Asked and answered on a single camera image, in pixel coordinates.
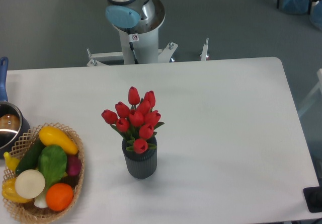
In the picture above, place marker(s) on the red tulip bouquet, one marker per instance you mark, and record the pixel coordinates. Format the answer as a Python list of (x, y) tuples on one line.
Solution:
[(137, 122)]

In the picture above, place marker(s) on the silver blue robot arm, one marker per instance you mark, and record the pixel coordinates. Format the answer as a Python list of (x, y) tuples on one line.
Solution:
[(141, 16)]

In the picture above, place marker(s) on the dark grey ribbed vase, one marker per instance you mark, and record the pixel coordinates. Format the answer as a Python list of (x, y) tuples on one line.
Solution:
[(141, 157)]

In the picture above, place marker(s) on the blue plastic bag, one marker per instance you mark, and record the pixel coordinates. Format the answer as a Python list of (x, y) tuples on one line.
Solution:
[(300, 7)]

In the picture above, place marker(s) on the black device at table edge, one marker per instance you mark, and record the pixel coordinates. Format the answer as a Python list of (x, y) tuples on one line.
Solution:
[(313, 198)]

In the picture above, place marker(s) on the purple red onion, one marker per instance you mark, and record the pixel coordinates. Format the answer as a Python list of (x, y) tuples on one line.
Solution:
[(74, 165)]

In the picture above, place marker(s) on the yellow squash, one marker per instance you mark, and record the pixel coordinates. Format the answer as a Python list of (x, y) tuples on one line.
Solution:
[(50, 135)]

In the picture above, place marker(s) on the green lettuce leaf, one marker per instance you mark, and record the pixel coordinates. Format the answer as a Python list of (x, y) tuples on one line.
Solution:
[(52, 164)]

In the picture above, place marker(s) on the woven wicker basket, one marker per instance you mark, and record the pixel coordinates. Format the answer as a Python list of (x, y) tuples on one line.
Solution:
[(28, 212)]

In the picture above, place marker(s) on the orange fruit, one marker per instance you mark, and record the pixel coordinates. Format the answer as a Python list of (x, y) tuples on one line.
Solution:
[(59, 196)]

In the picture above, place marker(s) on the dark green cucumber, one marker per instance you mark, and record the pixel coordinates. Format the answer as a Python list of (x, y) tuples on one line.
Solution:
[(30, 158)]

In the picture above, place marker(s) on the white round onion slice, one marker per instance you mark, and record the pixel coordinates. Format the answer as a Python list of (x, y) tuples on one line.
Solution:
[(29, 184)]

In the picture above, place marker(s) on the yellow bell pepper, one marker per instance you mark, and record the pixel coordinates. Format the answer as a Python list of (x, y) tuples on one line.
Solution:
[(9, 192)]

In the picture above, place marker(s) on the white frame at right edge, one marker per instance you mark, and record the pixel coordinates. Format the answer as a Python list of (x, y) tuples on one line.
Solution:
[(311, 97)]

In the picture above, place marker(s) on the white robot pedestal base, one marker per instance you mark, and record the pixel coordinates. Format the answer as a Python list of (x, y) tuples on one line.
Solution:
[(136, 49)]

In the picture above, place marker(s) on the blue handled saucepan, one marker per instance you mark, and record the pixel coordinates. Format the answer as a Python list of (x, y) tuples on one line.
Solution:
[(13, 123)]

